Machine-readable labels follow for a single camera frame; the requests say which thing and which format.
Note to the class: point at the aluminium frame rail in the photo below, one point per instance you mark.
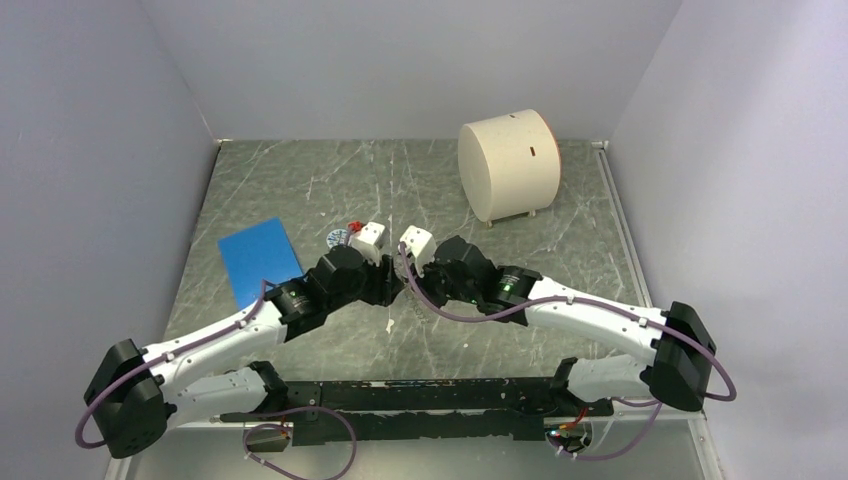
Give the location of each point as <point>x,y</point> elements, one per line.
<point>385,406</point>

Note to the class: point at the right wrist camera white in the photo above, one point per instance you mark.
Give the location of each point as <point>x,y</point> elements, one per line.
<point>420,245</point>

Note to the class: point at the metal key organizer plate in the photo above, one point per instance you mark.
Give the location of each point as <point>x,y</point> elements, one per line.
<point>416,308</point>

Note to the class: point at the small blue labelled jar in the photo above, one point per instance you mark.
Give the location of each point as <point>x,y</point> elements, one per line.
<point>336,237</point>

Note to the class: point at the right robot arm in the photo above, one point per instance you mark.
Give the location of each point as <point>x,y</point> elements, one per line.
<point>667,354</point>

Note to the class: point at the cream cylindrical container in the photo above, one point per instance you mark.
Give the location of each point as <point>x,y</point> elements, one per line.
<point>509,165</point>

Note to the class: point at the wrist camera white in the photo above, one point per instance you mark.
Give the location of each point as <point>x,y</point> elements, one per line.
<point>420,245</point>
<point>369,241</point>

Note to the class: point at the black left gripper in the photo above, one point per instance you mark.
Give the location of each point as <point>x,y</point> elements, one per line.
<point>386,284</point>

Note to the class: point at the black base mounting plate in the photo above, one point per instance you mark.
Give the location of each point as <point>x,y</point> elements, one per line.
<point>335,428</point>

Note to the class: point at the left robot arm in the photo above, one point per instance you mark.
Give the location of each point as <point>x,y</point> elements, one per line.
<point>139,393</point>

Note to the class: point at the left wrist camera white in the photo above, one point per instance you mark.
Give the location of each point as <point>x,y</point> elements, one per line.
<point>369,241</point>

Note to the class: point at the blue flat pad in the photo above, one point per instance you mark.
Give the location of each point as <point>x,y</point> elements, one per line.
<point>260,252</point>

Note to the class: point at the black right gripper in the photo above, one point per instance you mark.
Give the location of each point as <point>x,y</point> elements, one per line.
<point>424,282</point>

